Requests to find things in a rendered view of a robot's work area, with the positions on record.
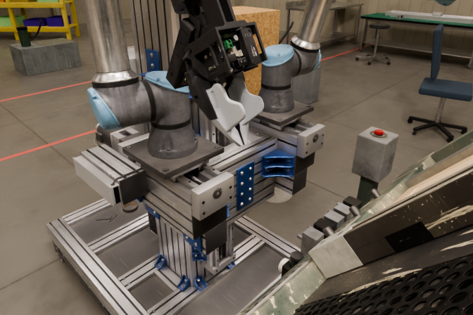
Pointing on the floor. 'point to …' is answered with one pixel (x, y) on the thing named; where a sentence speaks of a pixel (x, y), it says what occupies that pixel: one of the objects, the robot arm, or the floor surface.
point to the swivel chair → (441, 90)
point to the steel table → (332, 21)
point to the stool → (377, 42)
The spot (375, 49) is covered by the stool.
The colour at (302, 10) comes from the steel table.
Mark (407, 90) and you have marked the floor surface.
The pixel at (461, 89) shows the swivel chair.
